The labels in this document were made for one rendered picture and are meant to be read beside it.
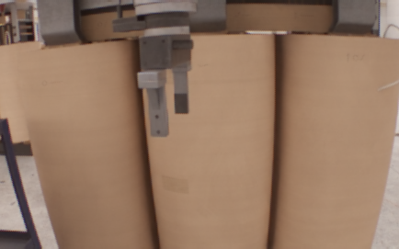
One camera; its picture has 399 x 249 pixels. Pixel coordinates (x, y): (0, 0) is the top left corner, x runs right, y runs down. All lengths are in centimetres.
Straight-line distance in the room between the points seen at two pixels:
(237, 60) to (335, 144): 38
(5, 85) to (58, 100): 222
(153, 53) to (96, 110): 50
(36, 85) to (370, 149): 104
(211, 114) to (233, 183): 22
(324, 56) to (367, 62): 13
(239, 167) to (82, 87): 51
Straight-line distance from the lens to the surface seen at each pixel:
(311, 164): 98
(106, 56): 93
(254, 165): 95
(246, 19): 98
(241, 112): 87
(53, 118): 100
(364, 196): 109
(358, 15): 97
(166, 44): 46
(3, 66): 316
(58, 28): 99
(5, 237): 113
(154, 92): 45
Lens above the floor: 108
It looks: 17 degrees down
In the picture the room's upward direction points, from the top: 3 degrees counter-clockwise
